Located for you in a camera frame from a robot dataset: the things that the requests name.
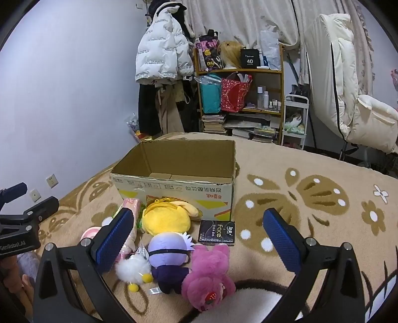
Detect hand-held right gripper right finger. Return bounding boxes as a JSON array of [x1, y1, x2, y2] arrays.
[[263, 208, 366, 323]]

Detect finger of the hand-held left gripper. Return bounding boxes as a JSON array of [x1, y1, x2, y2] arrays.
[[0, 183, 28, 212], [22, 196, 59, 232]]

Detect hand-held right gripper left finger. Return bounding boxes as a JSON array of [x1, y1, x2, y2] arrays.
[[33, 207, 137, 323]]

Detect yellow plush zipper pouch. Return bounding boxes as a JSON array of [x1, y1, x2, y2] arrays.
[[141, 200, 202, 233]]

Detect cardboard box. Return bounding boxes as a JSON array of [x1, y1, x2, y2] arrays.
[[110, 139, 238, 222]]

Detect pink plush bear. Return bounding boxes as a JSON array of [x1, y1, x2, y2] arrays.
[[181, 244, 237, 312]]

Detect person's left hand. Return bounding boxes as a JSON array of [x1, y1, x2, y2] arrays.
[[0, 257, 35, 314]]

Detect pink round case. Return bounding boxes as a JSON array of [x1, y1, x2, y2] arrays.
[[80, 227, 101, 241]]

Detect pink tissue pack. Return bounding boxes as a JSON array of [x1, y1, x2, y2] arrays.
[[116, 198, 144, 263]]

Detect white-haired plush doll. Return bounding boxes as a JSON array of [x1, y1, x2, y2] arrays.
[[148, 232, 195, 295]]

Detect black tissue pack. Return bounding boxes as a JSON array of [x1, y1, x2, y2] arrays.
[[198, 219, 236, 246]]

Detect pile of papers and books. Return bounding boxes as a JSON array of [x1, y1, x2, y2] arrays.
[[225, 113, 280, 143]]

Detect colourful printed bag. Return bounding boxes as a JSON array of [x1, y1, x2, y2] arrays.
[[126, 113, 153, 142]]

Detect stack of books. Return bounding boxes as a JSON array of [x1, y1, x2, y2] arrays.
[[201, 113, 227, 134]]

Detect black coat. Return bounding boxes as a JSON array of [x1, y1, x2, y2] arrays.
[[138, 81, 162, 134]]

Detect white trolley cart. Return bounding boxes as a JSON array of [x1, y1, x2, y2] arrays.
[[281, 95, 310, 148]]

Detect beige coat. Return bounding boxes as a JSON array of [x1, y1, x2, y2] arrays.
[[155, 84, 187, 134]]

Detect row of cosmetic bottles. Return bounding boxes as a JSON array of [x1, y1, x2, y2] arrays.
[[256, 86, 282, 111]]

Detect wooden shelf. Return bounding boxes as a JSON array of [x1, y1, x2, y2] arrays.
[[194, 43, 285, 145]]

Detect red gift bag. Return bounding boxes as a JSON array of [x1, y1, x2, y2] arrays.
[[221, 72, 252, 113]]

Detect teal bag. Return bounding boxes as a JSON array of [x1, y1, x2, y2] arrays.
[[199, 75, 223, 114]]

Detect cream padded lounge chair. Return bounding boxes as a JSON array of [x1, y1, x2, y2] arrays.
[[305, 13, 398, 160]]

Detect black box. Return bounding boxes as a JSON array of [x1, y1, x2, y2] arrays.
[[240, 48, 260, 69]]

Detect white plastic bag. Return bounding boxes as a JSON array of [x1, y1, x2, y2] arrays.
[[259, 29, 282, 70]]

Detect blonde wig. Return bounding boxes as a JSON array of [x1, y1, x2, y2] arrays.
[[218, 40, 245, 69]]

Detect white puffer jacket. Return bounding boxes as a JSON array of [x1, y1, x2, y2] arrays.
[[135, 4, 195, 84]]

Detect black patterned bag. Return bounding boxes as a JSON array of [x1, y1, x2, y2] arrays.
[[197, 30, 224, 71]]

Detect patterned curtain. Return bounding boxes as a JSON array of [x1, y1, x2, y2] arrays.
[[183, 0, 370, 94]]

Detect black hat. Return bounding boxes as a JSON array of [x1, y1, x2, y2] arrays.
[[148, 0, 187, 14]]

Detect white fluffy chick keychain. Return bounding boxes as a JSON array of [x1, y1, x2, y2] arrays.
[[115, 245, 153, 293]]

